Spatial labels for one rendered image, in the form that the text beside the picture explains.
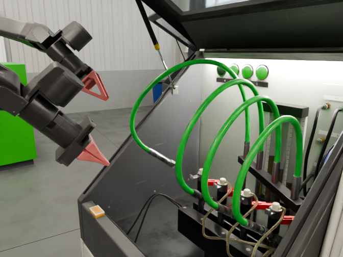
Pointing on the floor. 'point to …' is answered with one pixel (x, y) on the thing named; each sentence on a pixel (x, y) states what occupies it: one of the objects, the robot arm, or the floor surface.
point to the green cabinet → (16, 132)
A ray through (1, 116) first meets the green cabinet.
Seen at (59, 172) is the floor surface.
